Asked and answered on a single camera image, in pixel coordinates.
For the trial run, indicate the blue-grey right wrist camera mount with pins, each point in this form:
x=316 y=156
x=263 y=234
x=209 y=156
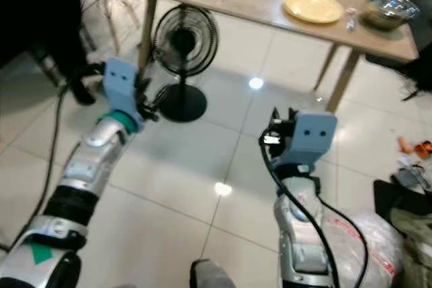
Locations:
x=314 y=136

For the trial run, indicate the black standing fan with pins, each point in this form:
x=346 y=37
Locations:
x=185 y=42

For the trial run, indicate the yellow plate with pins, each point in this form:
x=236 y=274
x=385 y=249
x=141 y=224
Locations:
x=312 y=7

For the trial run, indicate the clear plastic bag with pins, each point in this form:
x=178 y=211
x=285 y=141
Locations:
x=374 y=241

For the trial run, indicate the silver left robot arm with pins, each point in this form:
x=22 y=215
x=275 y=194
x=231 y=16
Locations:
x=81 y=166

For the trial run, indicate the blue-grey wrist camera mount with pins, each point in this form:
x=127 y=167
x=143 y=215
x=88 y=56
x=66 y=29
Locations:
x=314 y=136
x=121 y=89

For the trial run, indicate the olive green cloth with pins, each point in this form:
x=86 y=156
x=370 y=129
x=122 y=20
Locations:
x=415 y=247

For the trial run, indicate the robot right leg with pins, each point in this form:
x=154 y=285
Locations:
x=209 y=276

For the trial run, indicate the person in black clothes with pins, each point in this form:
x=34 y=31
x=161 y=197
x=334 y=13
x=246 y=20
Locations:
x=40 y=18

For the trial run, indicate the shiny steel bowl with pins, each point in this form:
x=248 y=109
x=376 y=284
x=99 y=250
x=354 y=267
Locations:
x=391 y=11

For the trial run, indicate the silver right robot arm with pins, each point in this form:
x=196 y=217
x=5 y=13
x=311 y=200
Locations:
x=300 y=247

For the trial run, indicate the black fabric bag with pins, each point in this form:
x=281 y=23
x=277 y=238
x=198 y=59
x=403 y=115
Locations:
x=395 y=200

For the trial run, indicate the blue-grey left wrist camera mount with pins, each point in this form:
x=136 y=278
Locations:
x=121 y=89

